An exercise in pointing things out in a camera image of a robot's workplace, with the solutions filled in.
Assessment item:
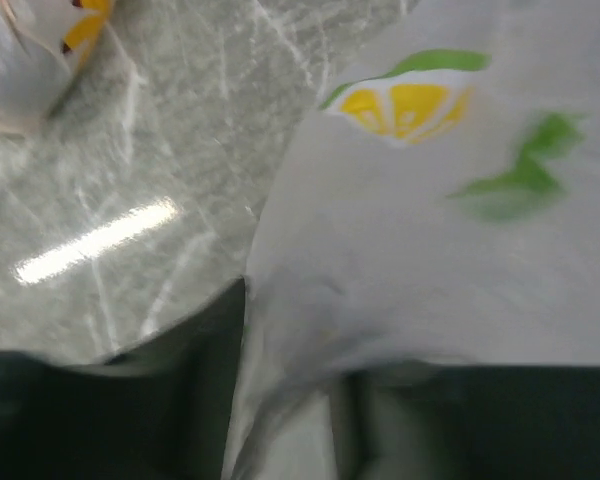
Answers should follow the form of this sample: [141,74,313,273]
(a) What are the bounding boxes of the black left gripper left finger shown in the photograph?
[0,279,246,479]

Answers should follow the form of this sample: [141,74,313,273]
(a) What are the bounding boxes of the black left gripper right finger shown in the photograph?
[329,364,600,479]

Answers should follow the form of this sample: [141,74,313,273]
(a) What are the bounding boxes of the clear lemon-print plastic bag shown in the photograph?
[0,0,600,480]

